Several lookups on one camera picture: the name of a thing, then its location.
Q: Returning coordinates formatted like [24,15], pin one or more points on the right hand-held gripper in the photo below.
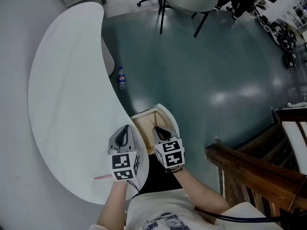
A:
[172,159]

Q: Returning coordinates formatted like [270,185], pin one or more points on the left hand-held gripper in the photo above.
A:
[122,162]

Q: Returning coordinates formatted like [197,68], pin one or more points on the thin grey metal pin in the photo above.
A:
[152,123]

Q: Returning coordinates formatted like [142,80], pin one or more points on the large white wooden drawer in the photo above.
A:
[142,126]

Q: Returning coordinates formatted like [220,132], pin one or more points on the person's left forearm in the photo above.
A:
[112,205]

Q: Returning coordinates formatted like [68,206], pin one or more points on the person's right forearm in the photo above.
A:
[199,193]

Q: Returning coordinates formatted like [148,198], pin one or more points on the white curved table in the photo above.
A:
[72,99]

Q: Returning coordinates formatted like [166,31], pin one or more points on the person's black trousers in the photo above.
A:
[158,176]

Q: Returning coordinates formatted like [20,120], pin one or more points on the clear plastic bottle blue label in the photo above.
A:
[121,78]

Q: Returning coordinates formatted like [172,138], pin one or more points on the white printed t-shirt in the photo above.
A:
[168,212]

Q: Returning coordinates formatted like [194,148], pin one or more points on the pile of black floor devices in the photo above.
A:
[280,37]

